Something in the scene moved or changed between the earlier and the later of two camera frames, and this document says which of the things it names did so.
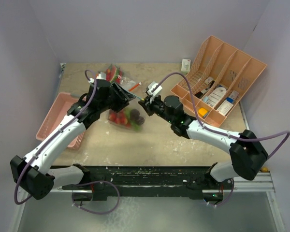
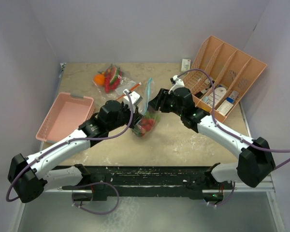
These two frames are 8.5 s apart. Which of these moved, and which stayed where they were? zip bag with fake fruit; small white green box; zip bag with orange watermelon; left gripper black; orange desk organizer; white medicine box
Moved: left gripper black; zip bag with fake fruit
Stayed: small white green box; orange desk organizer; white medicine box; zip bag with orange watermelon
